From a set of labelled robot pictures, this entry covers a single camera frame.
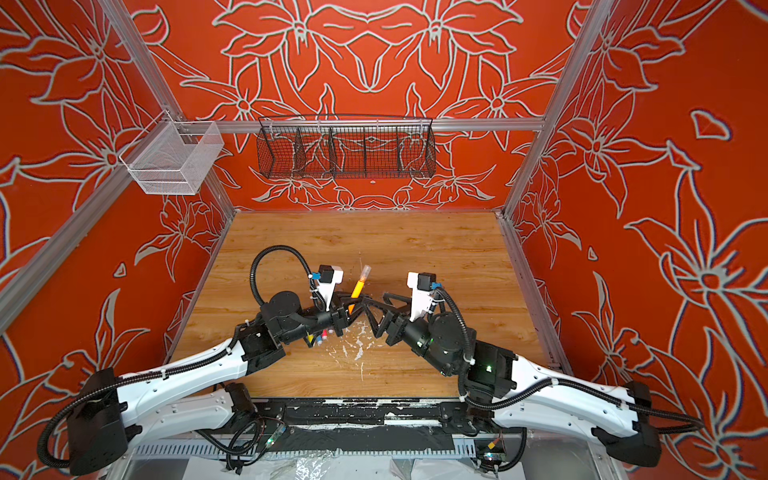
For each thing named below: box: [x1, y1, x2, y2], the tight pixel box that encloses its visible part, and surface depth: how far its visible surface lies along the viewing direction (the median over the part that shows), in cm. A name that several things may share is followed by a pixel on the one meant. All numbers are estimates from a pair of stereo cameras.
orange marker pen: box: [348, 280, 365, 315], surface depth 65 cm
